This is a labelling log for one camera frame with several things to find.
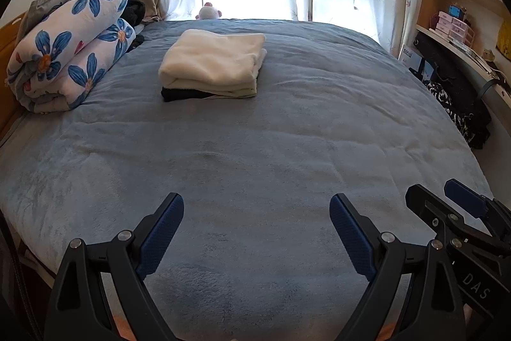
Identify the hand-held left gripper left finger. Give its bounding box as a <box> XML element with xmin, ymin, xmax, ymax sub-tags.
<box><xmin>48</xmin><ymin>192</ymin><xmax>185</xmax><ymax>341</ymax></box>

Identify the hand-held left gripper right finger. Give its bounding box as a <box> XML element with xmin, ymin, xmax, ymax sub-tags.
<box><xmin>329</xmin><ymin>193</ymin><xmax>466</xmax><ymax>341</ymax></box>

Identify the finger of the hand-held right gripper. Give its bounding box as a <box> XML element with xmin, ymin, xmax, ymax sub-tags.
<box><xmin>405</xmin><ymin>184</ymin><xmax>504</xmax><ymax>258</ymax></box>
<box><xmin>444</xmin><ymin>178</ymin><xmax>511</xmax><ymax>242</ymax></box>

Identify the cream fuzzy cardigan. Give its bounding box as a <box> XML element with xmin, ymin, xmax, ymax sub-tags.
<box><xmin>158</xmin><ymin>28</ymin><xmax>267</xmax><ymax>99</ymax></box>

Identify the black clothes pile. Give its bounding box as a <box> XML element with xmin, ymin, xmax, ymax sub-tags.
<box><xmin>127</xmin><ymin>0</ymin><xmax>146</xmax><ymax>48</ymax></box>

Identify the black white patterned cloth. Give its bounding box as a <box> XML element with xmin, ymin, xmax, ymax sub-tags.
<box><xmin>423</xmin><ymin>81</ymin><xmax>476</xmax><ymax>142</ymax></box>

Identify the blue bed cover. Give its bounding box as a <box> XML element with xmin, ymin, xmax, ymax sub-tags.
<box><xmin>0</xmin><ymin>18</ymin><xmax>496</xmax><ymax>341</ymax></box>

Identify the curved white desk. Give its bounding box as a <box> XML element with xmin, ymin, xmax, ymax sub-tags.
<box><xmin>415</xmin><ymin>25</ymin><xmax>511</xmax><ymax>106</ymax></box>

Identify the dark grey tube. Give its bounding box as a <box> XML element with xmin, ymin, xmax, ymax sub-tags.
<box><xmin>479</xmin><ymin>79</ymin><xmax>507</xmax><ymax>102</ymax></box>

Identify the black bag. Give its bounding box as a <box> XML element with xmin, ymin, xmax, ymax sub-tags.
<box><xmin>413</xmin><ymin>33</ymin><xmax>492</xmax><ymax>150</ymax></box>

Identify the green and black folded garment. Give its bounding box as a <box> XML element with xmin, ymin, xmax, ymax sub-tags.
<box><xmin>161</xmin><ymin>85</ymin><xmax>224</xmax><ymax>103</ymax></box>

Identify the white box with blue print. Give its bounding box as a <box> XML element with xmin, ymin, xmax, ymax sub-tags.
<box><xmin>400</xmin><ymin>44</ymin><xmax>436</xmax><ymax>80</ymax></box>

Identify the yellow bag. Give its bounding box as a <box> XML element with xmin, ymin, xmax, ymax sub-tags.
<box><xmin>496</xmin><ymin>21</ymin><xmax>511</xmax><ymax>58</ymax></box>

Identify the pink drawer organizer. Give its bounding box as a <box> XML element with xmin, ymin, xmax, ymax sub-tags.
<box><xmin>433</xmin><ymin>11</ymin><xmax>474</xmax><ymax>46</ymax></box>

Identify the blue floral rolled blanket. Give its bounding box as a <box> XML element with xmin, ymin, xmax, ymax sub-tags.
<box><xmin>7</xmin><ymin>0</ymin><xmax>136</xmax><ymax>115</ymax></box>

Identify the pink plush toy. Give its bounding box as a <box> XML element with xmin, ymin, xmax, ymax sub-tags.
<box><xmin>195</xmin><ymin>3</ymin><xmax>223</xmax><ymax>20</ymax></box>

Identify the wooden headboard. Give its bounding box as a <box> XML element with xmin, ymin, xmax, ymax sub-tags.
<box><xmin>0</xmin><ymin>14</ymin><xmax>25</xmax><ymax>142</ymax></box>

